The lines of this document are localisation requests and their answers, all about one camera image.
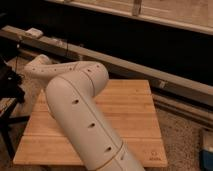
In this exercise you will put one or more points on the long wooden beam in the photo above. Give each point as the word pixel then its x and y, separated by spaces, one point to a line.
pixel 168 82

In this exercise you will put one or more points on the upper wooden shelf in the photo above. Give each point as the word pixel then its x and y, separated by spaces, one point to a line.
pixel 193 15

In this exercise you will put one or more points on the black stand at left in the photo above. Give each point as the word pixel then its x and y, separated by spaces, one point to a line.
pixel 10 88

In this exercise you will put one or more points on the blue and white container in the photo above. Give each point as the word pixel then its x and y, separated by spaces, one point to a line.
pixel 206 152

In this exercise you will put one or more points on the wooden table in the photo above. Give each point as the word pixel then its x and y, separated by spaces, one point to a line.
pixel 129 107

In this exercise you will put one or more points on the white box on beam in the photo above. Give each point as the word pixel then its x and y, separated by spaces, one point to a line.
pixel 33 32

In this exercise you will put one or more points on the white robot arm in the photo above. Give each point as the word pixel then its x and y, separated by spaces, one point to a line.
pixel 70 89

